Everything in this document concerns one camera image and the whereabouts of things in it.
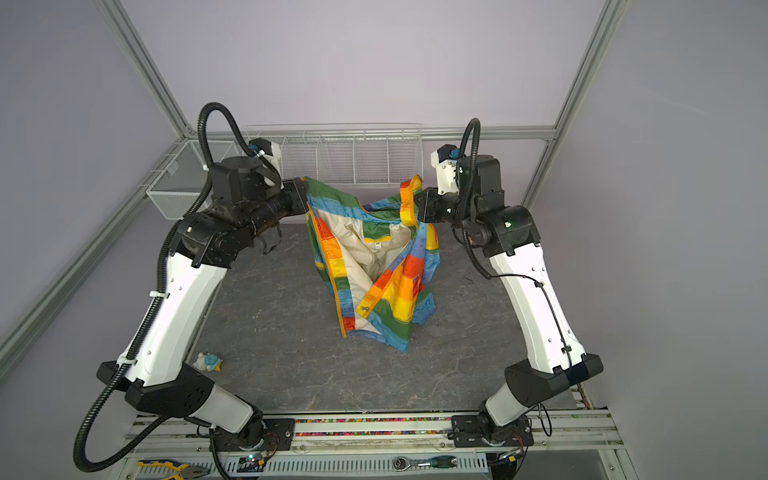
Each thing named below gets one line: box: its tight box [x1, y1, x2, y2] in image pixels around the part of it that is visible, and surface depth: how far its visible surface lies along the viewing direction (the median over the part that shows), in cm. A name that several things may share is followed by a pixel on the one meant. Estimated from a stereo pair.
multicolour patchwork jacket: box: [305, 176, 441, 352], surface depth 76 cm
